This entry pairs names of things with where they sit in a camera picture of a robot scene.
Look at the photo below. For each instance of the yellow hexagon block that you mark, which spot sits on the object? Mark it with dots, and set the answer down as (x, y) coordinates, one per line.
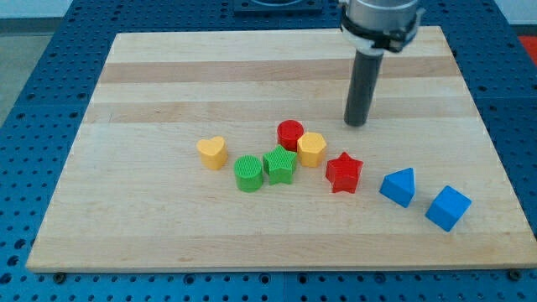
(311, 149)

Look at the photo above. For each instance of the red star block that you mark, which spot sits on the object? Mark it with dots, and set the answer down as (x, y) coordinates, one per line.
(344, 173)

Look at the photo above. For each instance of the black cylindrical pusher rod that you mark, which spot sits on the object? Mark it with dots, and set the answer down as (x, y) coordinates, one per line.
(361, 88)

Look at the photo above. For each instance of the light wooden board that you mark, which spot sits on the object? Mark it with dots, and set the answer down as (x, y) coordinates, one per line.
(133, 195)

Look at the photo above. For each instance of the green star block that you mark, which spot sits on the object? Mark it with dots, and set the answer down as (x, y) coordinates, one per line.
(280, 164)

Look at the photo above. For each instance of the blue triangular prism block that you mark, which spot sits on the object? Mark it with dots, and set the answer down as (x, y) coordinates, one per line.
(399, 187)

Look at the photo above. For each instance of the green cylinder block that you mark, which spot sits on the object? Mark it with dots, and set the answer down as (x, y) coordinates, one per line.
(248, 172)

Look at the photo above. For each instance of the yellow heart block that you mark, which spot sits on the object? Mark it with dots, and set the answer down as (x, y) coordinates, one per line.
(213, 152)

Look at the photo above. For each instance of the blue cube block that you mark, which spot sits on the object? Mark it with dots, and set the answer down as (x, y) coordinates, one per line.
(447, 208)

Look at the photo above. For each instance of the red cylinder block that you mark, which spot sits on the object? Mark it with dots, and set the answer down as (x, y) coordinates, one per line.
(288, 133)

